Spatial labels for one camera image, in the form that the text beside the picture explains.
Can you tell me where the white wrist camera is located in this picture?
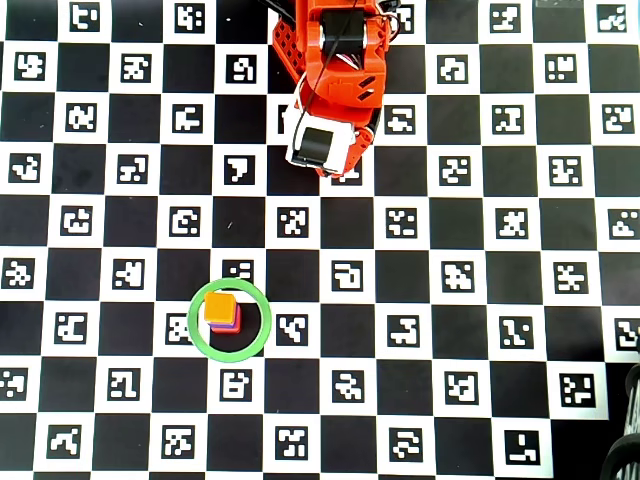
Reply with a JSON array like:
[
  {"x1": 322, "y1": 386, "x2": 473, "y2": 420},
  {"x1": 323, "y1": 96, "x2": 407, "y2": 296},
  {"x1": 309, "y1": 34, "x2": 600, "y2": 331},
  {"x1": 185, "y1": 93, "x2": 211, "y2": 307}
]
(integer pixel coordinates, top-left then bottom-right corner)
[{"x1": 284, "y1": 113, "x2": 357, "y2": 174}]

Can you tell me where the green flat ring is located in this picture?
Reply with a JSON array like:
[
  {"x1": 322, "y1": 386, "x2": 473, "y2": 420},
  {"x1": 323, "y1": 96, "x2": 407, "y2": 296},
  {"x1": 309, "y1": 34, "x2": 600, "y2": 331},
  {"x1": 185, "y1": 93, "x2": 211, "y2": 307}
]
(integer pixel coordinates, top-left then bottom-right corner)
[{"x1": 187, "y1": 277, "x2": 274, "y2": 363}]

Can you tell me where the thin black camera cable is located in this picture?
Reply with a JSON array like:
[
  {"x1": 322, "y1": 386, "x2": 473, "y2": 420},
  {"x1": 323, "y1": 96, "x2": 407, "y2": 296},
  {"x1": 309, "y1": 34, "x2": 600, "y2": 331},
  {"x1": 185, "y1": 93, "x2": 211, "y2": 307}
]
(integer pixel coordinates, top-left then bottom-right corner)
[{"x1": 294, "y1": 0, "x2": 361, "y2": 151}]

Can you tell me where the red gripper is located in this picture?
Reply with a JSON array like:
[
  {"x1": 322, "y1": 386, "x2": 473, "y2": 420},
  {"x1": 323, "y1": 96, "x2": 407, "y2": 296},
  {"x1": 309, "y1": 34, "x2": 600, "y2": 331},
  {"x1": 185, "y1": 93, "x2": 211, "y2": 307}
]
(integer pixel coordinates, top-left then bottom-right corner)
[{"x1": 319, "y1": 124, "x2": 375, "y2": 179}]

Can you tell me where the orange cube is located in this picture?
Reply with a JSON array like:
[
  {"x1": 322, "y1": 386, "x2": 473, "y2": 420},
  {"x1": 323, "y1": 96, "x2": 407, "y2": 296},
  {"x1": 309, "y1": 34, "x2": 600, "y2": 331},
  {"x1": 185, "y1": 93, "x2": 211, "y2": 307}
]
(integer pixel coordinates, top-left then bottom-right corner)
[{"x1": 203, "y1": 291, "x2": 237, "y2": 324}]

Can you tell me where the red cube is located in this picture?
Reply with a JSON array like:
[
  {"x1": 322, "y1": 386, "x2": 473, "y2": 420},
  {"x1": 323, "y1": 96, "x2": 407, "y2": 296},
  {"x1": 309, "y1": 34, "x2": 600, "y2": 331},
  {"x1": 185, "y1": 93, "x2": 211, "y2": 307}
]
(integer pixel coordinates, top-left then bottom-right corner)
[{"x1": 212, "y1": 302, "x2": 243, "y2": 335}]

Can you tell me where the black white marker checkerboard mat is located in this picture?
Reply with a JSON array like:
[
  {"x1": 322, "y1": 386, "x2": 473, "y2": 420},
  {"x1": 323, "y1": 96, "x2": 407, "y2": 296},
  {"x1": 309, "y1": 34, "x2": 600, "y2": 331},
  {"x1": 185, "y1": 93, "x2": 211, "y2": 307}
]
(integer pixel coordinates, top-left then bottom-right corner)
[{"x1": 0, "y1": 0, "x2": 640, "y2": 480}]

